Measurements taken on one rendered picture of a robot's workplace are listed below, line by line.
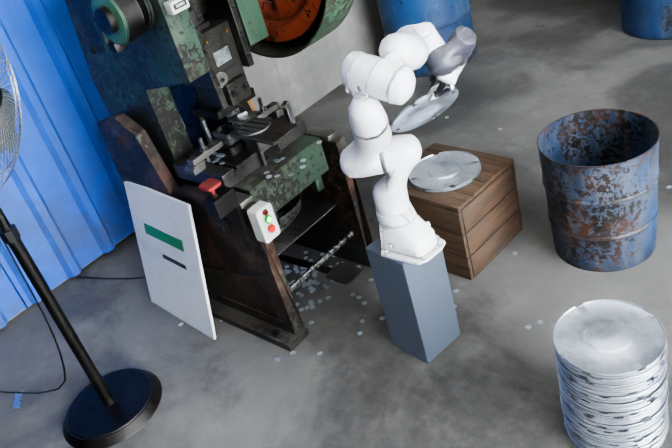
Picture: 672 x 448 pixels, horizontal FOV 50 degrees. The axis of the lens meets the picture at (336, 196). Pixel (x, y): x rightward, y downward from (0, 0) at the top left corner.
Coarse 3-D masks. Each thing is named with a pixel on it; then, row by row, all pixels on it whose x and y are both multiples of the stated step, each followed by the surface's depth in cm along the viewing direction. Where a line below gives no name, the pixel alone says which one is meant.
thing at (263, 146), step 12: (252, 120) 274; (264, 120) 270; (276, 120) 268; (240, 132) 266; (252, 132) 263; (264, 132) 262; (276, 132) 259; (288, 132) 257; (252, 144) 266; (264, 144) 266; (276, 144) 270; (264, 156) 267; (276, 156) 271
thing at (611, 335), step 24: (576, 312) 208; (600, 312) 206; (624, 312) 203; (648, 312) 201; (576, 336) 200; (600, 336) 197; (624, 336) 195; (648, 336) 194; (576, 360) 193; (600, 360) 191; (624, 360) 189; (648, 360) 187
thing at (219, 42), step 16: (208, 32) 250; (224, 32) 255; (208, 48) 251; (224, 48) 256; (224, 64) 258; (240, 64) 263; (224, 80) 256; (240, 80) 260; (208, 96) 262; (224, 96) 260; (240, 96) 262
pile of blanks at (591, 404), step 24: (576, 384) 195; (600, 384) 190; (624, 384) 188; (648, 384) 189; (576, 408) 201; (600, 408) 195; (624, 408) 192; (648, 408) 193; (576, 432) 207; (600, 432) 199; (624, 432) 196; (648, 432) 198
